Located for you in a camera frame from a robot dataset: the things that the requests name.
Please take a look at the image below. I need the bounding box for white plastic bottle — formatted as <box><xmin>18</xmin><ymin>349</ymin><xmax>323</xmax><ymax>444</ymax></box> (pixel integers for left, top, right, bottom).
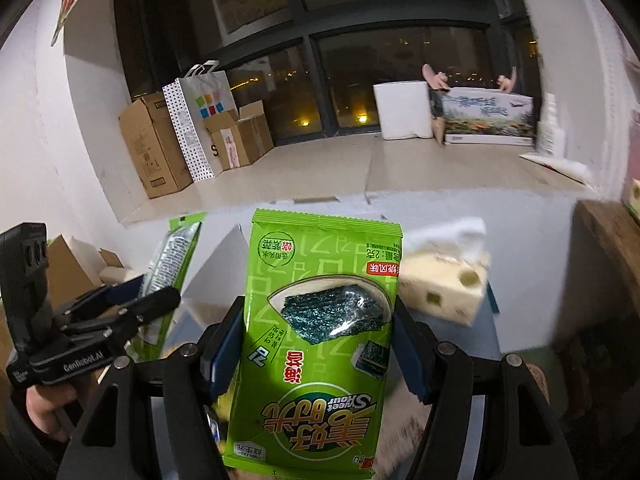
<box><xmin>536</xmin><ymin>92</ymin><xmax>566</xmax><ymax>159</ymax></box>

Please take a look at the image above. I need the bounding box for wooden side shelf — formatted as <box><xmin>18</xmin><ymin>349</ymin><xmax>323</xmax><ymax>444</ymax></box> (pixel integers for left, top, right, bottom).
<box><xmin>575</xmin><ymin>200</ymin><xmax>640</xmax><ymax>311</ymax></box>

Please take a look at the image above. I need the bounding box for printed landscape carton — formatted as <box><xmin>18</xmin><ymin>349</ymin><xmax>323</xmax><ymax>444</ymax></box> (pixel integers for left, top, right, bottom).
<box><xmin>442</xmin><ymin>87</ymin><xmax>535</xmax><ymax>148</ymax></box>

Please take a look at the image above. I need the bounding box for yellow tissue pack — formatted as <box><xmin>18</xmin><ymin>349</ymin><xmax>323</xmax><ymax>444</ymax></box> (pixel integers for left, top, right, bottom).
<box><xmin>398</xmin><ymin>217</ymin><xmax>490</xmax><ymax>326</ymax></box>

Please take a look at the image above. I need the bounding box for small open cardboard box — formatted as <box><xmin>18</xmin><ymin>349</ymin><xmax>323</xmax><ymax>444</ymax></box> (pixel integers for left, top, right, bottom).
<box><xmin>204</xmin><ymin>101</ymin><xmax>273</xmax><ymax>171</ymax></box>

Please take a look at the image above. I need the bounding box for green striped snack bag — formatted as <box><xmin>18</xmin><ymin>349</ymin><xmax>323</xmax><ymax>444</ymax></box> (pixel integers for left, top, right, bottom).
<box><xmin>129</xmin><ymin>212</ymin><xmax>207</xmax><ymax>362</ymax></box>

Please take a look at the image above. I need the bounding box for green seaweed snack bag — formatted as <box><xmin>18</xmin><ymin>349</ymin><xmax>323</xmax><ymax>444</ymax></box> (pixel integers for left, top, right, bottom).
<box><xmin>222</xmin><ymin>209</ymin><xmax>402</xmax><ymax>479</ymax></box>

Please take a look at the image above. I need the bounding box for white foam box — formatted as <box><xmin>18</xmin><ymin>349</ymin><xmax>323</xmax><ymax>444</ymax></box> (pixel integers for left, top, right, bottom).
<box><xmin>373</xmin><ymin>80</ymin><xmax>433</xmax><ymax>141</ymax></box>

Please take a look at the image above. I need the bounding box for brown cardboard sheet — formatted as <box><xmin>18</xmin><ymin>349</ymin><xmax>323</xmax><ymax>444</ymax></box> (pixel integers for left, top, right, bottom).
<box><xmin>1</xmin><ymin>223</ymin><xmax>124</xmax><ymax>367</ymax></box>

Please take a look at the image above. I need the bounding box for person's left hand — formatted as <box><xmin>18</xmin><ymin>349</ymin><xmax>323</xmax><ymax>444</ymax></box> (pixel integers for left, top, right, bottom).
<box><xmin>26</xmin><ymin>374</ymin><xmax>99</xmax><ymax>442</ymax></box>

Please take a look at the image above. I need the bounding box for yellow tissue box on shelf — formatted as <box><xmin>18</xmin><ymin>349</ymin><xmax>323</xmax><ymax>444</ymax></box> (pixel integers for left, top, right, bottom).
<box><xmin>623</xmin><ymin>179</ymin><xmax>640</xmax><ymax>216</ymax></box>

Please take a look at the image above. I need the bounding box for white dotted paper bag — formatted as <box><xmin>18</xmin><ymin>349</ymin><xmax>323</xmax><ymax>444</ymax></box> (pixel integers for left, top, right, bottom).
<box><xmin>163</xmin><ymin>60</ymin><xmax>236</xmax><ymax>182</ymax></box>

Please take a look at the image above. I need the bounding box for tall brown cardboard box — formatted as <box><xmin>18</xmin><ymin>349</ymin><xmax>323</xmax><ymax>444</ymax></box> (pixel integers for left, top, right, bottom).
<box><xmin>118</xmin><ymin>92</ymin><xmax>193</xmax><ymax>200</ymax></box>

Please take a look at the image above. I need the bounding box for white open storage box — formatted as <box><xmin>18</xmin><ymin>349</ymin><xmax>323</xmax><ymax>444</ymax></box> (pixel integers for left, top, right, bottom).
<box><xmin>163</xmin><ymin>223</ymin><xmax>248</xmax><ymax>356</ymax></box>

